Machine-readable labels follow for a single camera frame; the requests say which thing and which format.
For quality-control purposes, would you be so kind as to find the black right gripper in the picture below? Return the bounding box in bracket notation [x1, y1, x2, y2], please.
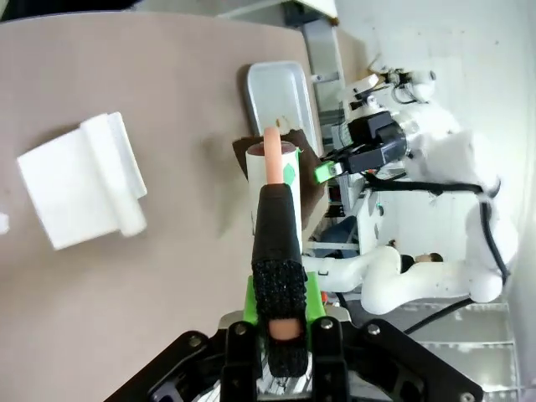
[313, 111, 407, 183]

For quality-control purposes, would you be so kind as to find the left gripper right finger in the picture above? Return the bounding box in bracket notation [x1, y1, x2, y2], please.
[305, 271, 348, 402]

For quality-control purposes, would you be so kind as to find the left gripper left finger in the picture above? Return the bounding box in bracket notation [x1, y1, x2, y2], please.
[221, 276, 263, 402]

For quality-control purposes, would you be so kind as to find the brown cloth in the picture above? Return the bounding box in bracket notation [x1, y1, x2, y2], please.
[232, 129, 330, 229]

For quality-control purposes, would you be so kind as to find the pink lint roller black grip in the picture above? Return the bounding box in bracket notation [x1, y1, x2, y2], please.
[244, 127, 309, 378]

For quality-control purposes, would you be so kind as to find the silver metal tray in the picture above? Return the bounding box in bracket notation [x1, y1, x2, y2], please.
[245, 61, 323, 156]

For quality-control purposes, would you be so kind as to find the person in background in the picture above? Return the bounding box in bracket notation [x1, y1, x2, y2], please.
[399, 251, 445, 270]

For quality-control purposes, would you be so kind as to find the white lint roller stand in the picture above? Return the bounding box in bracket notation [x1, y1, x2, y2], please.
[16, 111, 148, 251]

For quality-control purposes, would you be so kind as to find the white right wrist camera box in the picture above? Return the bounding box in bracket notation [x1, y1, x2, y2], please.
[339, 75, 380, 112]

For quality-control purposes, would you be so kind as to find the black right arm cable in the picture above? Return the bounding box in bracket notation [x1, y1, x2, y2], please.
[363, 172, 513, 286]

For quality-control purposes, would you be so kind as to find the grey metal table frame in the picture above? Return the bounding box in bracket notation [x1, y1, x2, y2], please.
[299, 16, 345, 112]

